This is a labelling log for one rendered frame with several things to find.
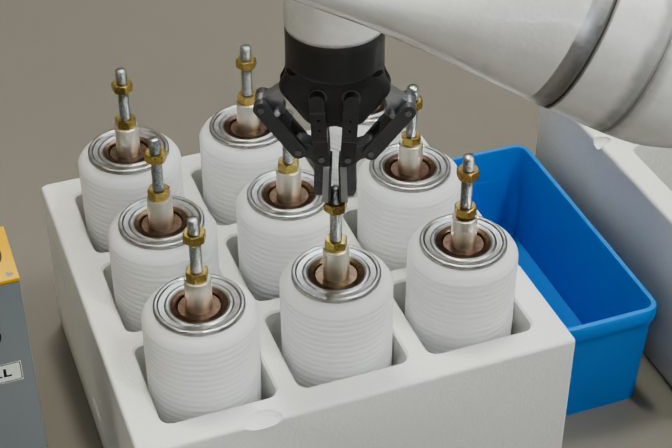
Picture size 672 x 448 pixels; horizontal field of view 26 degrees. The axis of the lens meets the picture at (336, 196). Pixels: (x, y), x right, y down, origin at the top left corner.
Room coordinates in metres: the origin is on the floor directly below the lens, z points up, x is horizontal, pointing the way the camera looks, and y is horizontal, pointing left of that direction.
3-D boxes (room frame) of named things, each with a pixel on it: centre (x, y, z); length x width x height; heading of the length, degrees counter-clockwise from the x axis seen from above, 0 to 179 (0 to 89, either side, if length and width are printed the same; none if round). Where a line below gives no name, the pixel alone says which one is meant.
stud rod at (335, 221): (0.94, 0.00, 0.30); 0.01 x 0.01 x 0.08
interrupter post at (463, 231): (0.98, -0.11, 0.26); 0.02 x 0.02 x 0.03
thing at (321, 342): (0.94, 0.00, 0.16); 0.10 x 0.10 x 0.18
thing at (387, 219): (1.10, -0.07, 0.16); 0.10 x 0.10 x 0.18
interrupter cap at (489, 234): (0.98, -0.11, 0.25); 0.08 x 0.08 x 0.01
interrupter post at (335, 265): (0.94, 0.00, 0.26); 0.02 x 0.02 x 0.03
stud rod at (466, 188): (0.98, -0.11, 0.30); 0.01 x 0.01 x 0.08
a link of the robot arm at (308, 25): (0.96, 0.00, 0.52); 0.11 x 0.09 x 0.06; 178
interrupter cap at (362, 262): (0.94, 0.00, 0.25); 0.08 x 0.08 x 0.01
